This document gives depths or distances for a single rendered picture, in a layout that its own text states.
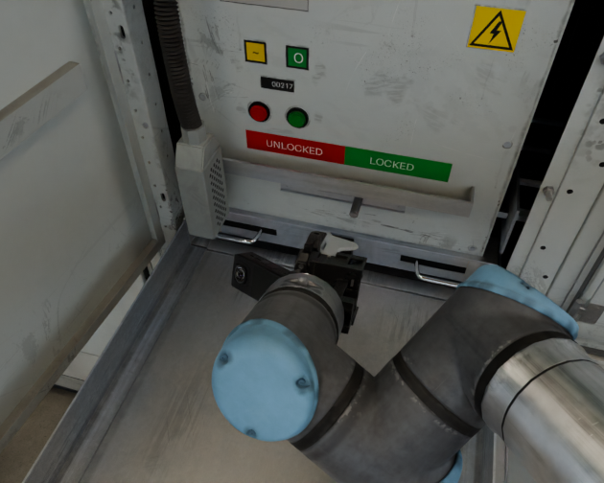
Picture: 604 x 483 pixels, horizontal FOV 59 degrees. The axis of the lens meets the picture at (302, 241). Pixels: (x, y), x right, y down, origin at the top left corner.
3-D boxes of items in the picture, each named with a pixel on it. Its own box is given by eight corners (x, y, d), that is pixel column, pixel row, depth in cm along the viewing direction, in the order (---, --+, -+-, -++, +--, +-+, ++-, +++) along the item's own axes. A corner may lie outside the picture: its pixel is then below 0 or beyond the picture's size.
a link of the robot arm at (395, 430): (496, 467, 42) (374, 363, 42) (396, 563, 44) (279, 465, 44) (472, 413, 51) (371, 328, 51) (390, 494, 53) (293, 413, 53)
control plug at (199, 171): (215, 241, 89) (200, 155, 76) (188, 235, 89) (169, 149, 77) (232, 210, 94) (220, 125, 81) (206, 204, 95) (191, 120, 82)
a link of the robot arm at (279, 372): (272, 472, 44) (178, 393, 44) (306, 391, 55) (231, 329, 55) (346, 402, 40) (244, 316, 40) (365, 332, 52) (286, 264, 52)
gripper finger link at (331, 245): (361, 243, 77) (351, 275, 69) (320, 236, 78) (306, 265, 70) (364, 224, 75) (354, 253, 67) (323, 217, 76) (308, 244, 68)
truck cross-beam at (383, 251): (488, 287, 93) (498, 264, 89) (198, 228, 103) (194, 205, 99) (489, 266, 96) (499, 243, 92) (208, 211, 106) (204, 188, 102)
